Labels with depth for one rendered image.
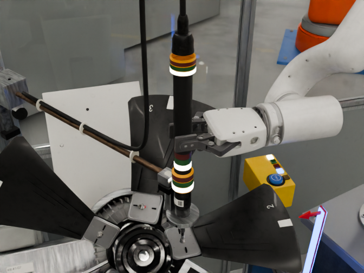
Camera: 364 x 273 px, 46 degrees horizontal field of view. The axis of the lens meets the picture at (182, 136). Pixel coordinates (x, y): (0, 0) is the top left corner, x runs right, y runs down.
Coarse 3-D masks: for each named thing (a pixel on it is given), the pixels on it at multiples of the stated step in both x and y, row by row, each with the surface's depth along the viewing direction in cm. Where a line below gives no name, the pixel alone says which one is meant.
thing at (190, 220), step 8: (168, 168) 89; (160, 176) 87; (160, 184) 88; (168, 184) 87; (168, 192) 87; (168, 200) 89; (168, 208) 90; (192, 208) 92; (168, 216) 90; (176, 216) 90; (192, 216) 90; (176, 224) 88; (184, 224) 88; (192, 224) 89
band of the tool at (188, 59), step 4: (172, 56) 72; (176, 56) 72; (180, 56) 73; (184, 56) 73; (192, 56) 72; (172, 60) 69; (176, 60) 69; (180, 60) 73; (188, 60) 69; (192, 60) 69; (184, 72) 70
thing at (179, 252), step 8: (168, 232) 98; (176, 232) 98; (184, 232) 98; (192, 232) 98; (176, 240) 96; (192, 240) 96; (176, 248) 94; (184, 248) 94; (192, 248) 94; (176, 256) 92; (184, 256) 92; (192, 256) 92
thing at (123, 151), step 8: (24, 96) 114; (32, 104) 111; (48, 112) 108; (64, 120) 105; (96, 136) 99; (104, 144) 97; (112, 144) 96; (120, 152) 94; (128, 152) 93; (136, 160) 92; (144, 160) 91; (152, 168) 89; (160, 168) 89
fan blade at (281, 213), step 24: (264, 192) 105; (216, 216) 101; (240, 216) 100; (264, 216) 100; (288, 216) 101; (216, 240) 95; (240, 240) 95; (264, 240) 96; (288, 240) 97; (264, 264) 93; (288, 264) 94
